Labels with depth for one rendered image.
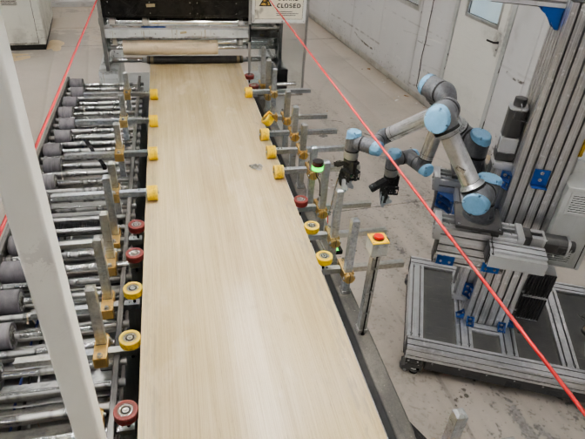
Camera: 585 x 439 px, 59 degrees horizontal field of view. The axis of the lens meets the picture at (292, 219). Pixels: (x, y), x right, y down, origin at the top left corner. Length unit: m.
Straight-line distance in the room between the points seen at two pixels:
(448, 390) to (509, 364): 0.37
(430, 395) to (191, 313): 1.57
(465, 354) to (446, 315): 0.32
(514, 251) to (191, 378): 1.61
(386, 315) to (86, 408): 2.63
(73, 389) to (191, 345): 1.00
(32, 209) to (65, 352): 0.30
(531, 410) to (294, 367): 1.72
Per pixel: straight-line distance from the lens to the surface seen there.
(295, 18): 4.80
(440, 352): 3.09
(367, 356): 2.32
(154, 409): 1.89
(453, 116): 2.39
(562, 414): 3.41
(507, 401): 3.31
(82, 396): 1.11
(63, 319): 0.96
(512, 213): 2.88
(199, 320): 2.13
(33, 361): 2.20
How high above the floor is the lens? 2.42
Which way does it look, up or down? 34 degrees down
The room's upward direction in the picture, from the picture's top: 4 degrees clockwise
